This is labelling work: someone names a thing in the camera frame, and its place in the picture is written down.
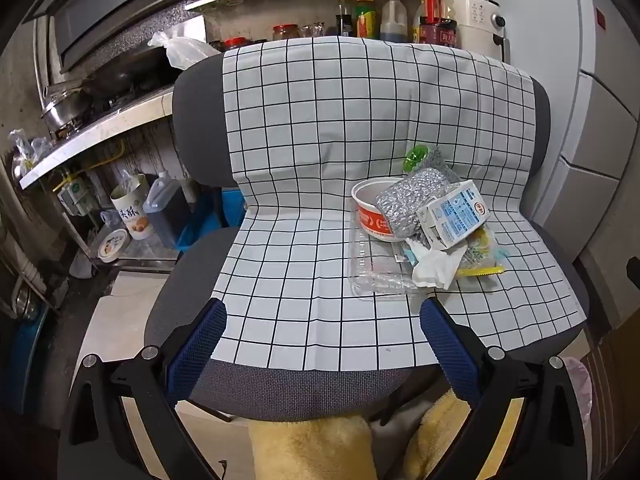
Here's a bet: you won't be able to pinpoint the white refrigerator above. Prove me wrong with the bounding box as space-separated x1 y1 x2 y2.
520 0 640 261

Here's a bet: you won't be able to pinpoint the clear plastic bag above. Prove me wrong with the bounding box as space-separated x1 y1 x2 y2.
149 30 221 70

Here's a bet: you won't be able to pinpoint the round white printed lid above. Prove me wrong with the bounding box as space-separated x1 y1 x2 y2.
96 228 131 262

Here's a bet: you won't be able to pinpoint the yellow fluffy pants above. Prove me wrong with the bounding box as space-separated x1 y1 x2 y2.
247 392 481 480

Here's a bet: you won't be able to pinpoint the white tissue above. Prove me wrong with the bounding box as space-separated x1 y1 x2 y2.
405 237 468 291

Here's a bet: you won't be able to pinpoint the yellow label sauce jar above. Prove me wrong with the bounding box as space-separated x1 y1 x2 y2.
354 0 381 41

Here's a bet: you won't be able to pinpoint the clear plastic tray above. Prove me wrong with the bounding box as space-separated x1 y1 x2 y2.
348 220 426 298

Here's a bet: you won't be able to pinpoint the black red label jar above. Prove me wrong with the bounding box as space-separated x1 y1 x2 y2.
419 19 458 49

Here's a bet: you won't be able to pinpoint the green plastic bottle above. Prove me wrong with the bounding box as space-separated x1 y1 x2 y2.
404 144 434 174

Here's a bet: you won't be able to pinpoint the white blue milk carton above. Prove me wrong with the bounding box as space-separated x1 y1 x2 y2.
416 180 492 252

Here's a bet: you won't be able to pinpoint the blue plastic crate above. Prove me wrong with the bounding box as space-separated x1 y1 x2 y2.
177 187 248 253

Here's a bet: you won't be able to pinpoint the grey office chair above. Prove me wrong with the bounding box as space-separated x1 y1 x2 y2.
145 52 591 423

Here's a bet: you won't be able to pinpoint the large dark vinegar bottle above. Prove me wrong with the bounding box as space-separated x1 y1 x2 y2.
380 0 410 43

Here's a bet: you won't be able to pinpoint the yellow snack wrapper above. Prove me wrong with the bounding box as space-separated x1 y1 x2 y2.
455 225 506 279

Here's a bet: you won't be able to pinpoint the steel range hood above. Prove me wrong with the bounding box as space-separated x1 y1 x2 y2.
52 0 196 73

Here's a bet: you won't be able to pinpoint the clear cooking oil bottle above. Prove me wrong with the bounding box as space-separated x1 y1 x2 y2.
412 0 453 46

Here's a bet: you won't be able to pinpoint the silver foil bag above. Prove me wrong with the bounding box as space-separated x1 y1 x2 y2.
375 146 461 239

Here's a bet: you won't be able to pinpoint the white kitchen counter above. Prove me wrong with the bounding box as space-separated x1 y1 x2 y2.
19 85 176 191

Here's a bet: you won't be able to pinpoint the white checkered cloth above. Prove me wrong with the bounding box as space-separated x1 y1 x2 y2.
212 37 588 373

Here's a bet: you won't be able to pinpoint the pink plastic bag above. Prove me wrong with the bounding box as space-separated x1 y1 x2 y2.
562 355 594 441

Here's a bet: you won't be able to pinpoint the yellow gas pipe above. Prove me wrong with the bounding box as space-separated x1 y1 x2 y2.
65 137 126 181

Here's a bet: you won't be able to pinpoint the steel cooking pot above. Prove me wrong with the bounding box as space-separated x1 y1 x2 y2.
40 80 93 133

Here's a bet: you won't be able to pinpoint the dark soy sauce bottle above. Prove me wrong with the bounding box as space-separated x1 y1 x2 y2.
335 0 355 38

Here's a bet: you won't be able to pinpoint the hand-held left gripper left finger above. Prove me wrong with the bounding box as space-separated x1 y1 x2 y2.
57 297 228 480

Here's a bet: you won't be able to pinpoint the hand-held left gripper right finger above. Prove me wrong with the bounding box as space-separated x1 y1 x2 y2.
419 297 593 480

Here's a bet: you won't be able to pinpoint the dark liquid plastic jug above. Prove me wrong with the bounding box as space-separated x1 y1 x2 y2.
144 171 193 250

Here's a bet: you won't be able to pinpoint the black wok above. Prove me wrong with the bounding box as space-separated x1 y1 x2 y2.
82 47 171 98

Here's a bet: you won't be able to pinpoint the white kitchen appliance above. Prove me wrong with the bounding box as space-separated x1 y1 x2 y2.
450 0 509 62

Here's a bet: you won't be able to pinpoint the red instant noodle bowl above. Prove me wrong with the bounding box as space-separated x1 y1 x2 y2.
351 177 408 243

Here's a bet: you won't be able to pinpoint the blue plastic bin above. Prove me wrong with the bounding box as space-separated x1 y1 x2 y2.
10 305 51 406

